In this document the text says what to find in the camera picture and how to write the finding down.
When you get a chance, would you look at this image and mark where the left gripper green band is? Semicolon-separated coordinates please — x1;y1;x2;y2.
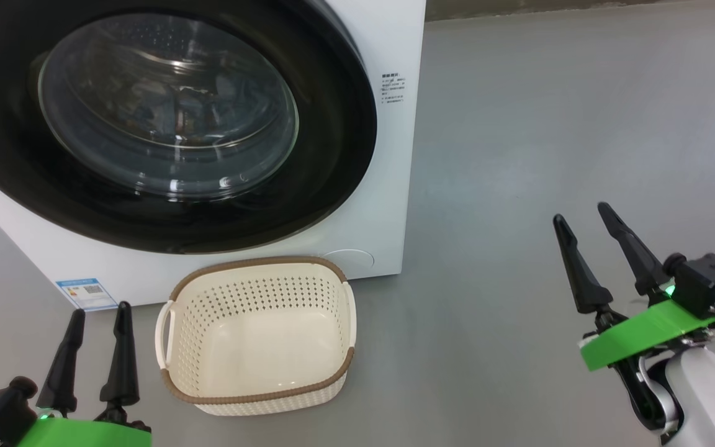
16;301;152;447

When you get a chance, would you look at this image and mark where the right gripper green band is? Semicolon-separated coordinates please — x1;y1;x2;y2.
552;202;715;373

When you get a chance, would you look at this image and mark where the round dark glass washer door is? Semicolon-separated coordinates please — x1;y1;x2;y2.
0;0;378;255

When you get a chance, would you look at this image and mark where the white front-load washing machine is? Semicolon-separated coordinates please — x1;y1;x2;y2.
0;0;428;310

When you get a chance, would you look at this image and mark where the blue energy label sticker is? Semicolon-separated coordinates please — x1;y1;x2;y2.
56;278;119;311

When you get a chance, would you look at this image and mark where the cream perforated laundry basket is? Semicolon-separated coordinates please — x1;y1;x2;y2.
155;256;357;417

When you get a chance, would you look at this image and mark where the round white filter cover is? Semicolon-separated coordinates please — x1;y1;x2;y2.
322;249;375;271

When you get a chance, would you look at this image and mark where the printed text label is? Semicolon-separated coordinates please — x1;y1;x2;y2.
381;73;407;104

